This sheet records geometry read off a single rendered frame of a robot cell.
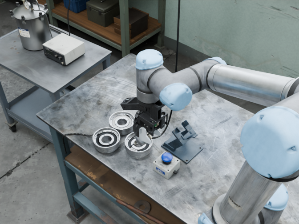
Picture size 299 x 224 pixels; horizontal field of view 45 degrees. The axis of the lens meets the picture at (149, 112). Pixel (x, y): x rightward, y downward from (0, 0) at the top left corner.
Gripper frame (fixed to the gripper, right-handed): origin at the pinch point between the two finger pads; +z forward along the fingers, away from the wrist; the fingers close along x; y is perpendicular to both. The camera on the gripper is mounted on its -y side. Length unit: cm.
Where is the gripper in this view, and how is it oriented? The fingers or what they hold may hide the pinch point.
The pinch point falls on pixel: (143, 137)
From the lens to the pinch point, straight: 124.8
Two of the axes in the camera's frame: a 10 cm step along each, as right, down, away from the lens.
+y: 7.4, 4.7, -4.8
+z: -0.1, 7.3, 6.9
